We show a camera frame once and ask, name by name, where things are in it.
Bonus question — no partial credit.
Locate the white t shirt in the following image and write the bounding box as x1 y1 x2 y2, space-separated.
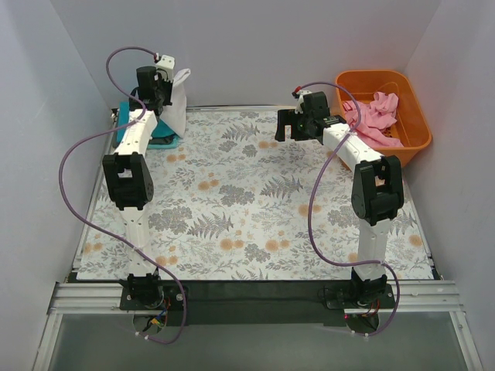
160 69 191 138

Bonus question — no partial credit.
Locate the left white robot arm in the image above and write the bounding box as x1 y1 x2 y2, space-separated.
102 65 174 309

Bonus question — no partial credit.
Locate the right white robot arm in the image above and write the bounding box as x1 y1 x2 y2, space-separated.
275 87 405 308

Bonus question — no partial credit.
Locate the grey folded t shirt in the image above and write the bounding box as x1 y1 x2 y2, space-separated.
149 134 176 145

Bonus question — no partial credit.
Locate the pink t shirt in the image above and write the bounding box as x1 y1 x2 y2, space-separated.
357 92 403 148

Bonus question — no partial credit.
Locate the floral table mat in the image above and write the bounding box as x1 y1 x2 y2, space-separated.
77 109 432 281

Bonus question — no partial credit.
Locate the orange plastic basket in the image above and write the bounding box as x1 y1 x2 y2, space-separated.
333 70 432 166

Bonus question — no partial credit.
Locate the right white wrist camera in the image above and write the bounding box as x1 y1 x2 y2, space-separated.
292 87 311 114

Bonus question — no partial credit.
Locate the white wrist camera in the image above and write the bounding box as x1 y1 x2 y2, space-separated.
154 53 176 82
292 87 311 114

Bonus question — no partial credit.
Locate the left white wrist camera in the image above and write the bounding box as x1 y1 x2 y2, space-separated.
154 53 176 82

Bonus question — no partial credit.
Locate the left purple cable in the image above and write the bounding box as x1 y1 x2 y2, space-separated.
58 46 187 345

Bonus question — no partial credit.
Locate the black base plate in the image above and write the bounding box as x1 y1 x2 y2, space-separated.
119 280 396 327

